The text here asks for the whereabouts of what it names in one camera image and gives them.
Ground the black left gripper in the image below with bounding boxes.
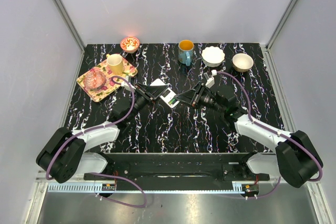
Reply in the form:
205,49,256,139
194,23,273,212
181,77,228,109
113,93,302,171
127,83,168,122

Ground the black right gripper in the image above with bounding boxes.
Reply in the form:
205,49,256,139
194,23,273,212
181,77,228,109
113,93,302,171
174,81,225,113

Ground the white remote control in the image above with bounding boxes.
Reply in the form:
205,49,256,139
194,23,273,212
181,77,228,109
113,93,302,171
150,79,179,109

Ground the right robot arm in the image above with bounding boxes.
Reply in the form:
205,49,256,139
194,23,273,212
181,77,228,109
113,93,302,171
175,83,323,188

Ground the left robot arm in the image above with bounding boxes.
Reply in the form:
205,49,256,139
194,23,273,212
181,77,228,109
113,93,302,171
36,83,167,184

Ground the white scalloped bowl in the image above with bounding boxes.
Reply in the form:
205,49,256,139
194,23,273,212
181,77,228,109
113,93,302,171
201,46,225,67

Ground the blue butterfly mug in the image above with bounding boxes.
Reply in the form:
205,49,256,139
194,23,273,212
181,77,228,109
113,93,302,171
178,40,194,67

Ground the yellow cup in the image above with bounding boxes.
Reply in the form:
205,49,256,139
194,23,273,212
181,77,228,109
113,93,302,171
107,54,124,76

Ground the red patterned small bowl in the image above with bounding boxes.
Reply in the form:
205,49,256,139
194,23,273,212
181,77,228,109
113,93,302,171
120,36,140,54

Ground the floral serving tray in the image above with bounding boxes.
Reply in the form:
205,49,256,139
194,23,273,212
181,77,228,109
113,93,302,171
77,59,138,102

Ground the pink patterned glass bowl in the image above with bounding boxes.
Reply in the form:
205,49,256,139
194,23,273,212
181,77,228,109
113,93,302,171
83,69,106,90

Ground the beige bowl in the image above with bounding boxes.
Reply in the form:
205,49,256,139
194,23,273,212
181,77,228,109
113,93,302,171
232,53,254,73

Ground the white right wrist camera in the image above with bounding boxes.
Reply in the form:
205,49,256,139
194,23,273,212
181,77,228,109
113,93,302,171
204,70,217,88

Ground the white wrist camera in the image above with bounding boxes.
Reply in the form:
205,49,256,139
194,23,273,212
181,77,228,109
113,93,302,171
204,70,217,88
121,76,135,92

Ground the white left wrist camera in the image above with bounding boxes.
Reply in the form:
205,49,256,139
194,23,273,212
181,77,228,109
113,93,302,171
121,76,135,92

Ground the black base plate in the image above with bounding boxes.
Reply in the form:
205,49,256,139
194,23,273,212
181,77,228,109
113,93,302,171
83,153,271,183

